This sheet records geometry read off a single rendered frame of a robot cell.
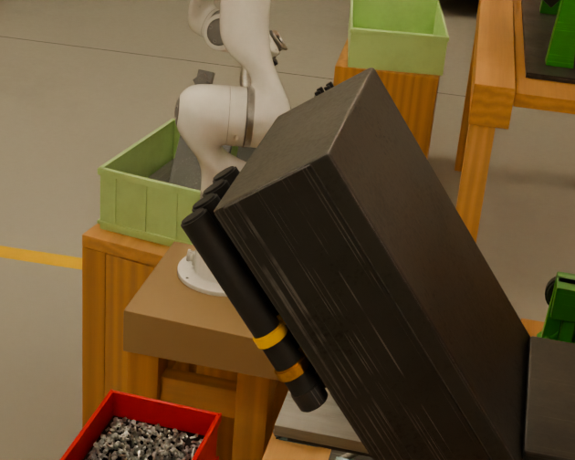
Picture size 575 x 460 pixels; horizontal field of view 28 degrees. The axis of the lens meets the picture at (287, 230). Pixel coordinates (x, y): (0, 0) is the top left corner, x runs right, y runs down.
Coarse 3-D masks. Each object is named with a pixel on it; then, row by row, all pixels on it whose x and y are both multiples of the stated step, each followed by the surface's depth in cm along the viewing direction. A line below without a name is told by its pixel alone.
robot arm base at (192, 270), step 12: (192, 252) 245; (180, 264) 246; (192, 264) 244; (204, 264) 239; (180, 276) 241; (192, 276) 242; (204, 276) 240; (192, 288) 239; (204, 288) 238; (216, 288) 238
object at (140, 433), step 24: (120, 408) 208; (144, 408) 207; (168, 408) 205; (192, 408) 205; (96, 432) 202; (120, 432) 204; (144, 432) 204; (168, 432) 205; (192, 432) 206; (216, 432) 204; (72, 456) 192; (96, 456) 197; (120, 456) 196; (144, 456) 197; (168, 456) 197; (192, 456) 199; (216, 456) 208
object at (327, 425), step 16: (288, 400) 172; (288, 416) 169; (304, 416) 169; (320, 416) 169; (336, 416) 170; (288, 432) 166; (304, 432) 166; (320, 432) 166; (336, 432) 166; (352, 432) 166; (336, 448) 167; (352, 448) 165
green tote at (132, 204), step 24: (168, 120) 320; (144, 144) 306; (168, 144) 321; (120, 168) 296; (144, 168) 310; (120, 192) 287; (144, 192) 284; (168, 192) 282; (192, 192) 279; (120, 216) 290; (144, 216) 287; (168, 216) 285; (168, 240) 287
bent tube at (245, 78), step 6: (270, 30) 288; (276, 36) 288; (276, 42) 288; (282, 42) 290; (282, 48) 288; (246, 72) 292; (240, 78) 292; (246, 78) 292; (240, 84) 293; (246, 84) 292
